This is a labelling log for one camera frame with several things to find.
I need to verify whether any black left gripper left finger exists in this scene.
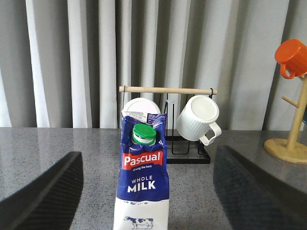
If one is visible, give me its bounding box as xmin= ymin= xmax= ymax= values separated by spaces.
xmin=0 ymin=151 xmax=83 ymax=230

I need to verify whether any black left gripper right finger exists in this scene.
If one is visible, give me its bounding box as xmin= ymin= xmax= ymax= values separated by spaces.
xmin=213 ymin=145 xmax=307 ymax=230

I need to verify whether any Pascual whole milk carton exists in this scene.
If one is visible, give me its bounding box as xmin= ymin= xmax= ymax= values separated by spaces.
xmin=113 ymin=113 xmax=169 ymax=230

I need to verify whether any wooden mug tree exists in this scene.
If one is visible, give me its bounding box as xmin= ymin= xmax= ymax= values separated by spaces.
xmin=264 ymin=76 xmax=307 ymax=164

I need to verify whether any white ribbed mug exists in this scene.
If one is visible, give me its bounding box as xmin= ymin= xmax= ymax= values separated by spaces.
xmin=176 ymin=95 xmax=222 ymax=146

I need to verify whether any white smiley mug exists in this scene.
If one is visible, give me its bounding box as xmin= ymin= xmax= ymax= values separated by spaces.
xmin=123 ymin=97 xmax=161 ymax=114

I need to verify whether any grey curtain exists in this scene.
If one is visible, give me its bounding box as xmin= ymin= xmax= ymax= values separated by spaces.
xmin=0 ymin=0 xmax=307 ymax=130

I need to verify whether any orange enamel mug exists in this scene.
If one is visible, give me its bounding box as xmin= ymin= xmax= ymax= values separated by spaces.
xmin=274 ymin=39 xmax=307 ymax=79

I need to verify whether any black wire mug rack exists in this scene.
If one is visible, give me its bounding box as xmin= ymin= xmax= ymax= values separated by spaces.
xmin=119 ymin=85 xmax=217 ymax=164

